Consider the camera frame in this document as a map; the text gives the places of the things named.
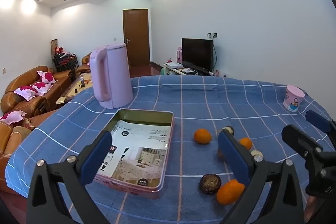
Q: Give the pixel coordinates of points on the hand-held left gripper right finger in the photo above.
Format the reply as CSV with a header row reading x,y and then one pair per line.
x,y
235,161

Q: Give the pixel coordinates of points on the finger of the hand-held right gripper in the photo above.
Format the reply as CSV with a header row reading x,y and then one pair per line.
x,y
317,120
296,138

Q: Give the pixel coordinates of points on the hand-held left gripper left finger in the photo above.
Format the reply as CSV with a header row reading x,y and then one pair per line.
x,y
95,158

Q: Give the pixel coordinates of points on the orange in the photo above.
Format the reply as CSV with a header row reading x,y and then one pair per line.
x,y
246,143
229,192
202,136

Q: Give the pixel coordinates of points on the purple mangosteen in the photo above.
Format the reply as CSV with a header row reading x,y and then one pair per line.
x,y
229,130

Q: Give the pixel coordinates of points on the brown mangosteen half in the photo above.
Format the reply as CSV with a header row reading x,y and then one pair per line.
x,y
210,183

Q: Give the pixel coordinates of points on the pink metal tin box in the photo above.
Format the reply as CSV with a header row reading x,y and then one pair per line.
x,y
168,150

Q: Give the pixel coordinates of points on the person's right hand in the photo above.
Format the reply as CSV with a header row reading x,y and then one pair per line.
x,y
313,209

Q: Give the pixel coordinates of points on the pink cartoon cup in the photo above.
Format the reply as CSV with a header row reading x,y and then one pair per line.
x,y
293,98

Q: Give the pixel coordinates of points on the printed paper leaflet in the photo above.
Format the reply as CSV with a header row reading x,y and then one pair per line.
x,y
141,145

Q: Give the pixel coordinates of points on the blue checked tablecloth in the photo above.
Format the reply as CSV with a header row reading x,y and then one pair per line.
x,y
197,103

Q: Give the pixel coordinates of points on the wooden coffee table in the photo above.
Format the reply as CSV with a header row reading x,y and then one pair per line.
x,y
76,88

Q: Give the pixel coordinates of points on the pink electric kettle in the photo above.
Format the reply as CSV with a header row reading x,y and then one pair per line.
x,y
115,77

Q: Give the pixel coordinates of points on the brown leather armchair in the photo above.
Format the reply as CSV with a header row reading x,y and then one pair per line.
x,y
10,140

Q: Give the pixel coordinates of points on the pink floral pillow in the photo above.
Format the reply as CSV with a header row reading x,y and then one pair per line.
x,y
24,92
11,117
46,77
42,87

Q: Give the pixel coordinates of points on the stack of red chairs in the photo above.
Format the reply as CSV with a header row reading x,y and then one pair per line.
x,y
65,60

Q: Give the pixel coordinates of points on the white television stand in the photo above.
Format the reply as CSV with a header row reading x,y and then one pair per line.
x,y
178,71

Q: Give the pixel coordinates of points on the light green stool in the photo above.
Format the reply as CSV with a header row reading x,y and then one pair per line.
x,y
164,71

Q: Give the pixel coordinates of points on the black flat television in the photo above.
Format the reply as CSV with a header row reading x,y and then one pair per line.
x,y
197,54

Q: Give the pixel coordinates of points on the white flat device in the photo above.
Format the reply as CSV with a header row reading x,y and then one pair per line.
x,y
175,65

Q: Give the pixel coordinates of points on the tall brown rolled mat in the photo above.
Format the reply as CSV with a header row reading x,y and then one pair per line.
x,y
54,47

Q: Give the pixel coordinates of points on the brown wooden door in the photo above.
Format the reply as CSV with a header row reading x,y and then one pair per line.
x,y
136,37

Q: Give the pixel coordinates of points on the wall power socket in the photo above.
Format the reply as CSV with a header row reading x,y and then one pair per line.
x,y
212,35

